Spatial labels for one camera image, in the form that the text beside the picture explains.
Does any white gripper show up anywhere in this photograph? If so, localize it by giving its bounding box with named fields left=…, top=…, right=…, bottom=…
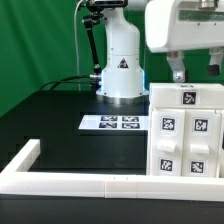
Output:
left=145, top=0, right=224, bottom=83

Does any white cabinet body box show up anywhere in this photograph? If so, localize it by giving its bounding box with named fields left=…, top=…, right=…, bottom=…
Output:
left=147, top=107, right=222, bottom=177

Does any white cabinet top block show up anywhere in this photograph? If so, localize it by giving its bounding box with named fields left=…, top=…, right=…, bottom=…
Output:
left=149, top=83, right=224, bottom=110

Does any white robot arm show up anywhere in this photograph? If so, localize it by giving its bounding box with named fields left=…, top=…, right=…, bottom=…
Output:
left=83, top=0, right=224, bottom=104

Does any black articulated camera mount arm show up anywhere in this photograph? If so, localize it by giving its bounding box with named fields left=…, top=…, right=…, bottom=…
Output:
left=82, top=15, right=101, bottom=75

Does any white hanging cable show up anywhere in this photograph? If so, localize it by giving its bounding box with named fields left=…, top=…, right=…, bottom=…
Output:
left=73, top=0, right=84, bottom=92

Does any white fiducial marker base plate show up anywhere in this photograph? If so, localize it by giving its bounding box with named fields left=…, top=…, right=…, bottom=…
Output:
left=79, top=115, right=149, bottom=131

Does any black cable bundle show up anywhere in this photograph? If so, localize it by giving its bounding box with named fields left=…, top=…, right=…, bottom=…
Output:
left=39, top=75, right=103, bottom=92

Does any white U-shaped border frame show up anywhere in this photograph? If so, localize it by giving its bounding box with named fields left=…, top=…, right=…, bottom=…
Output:
left=0, top=139, right=224, bottom=202

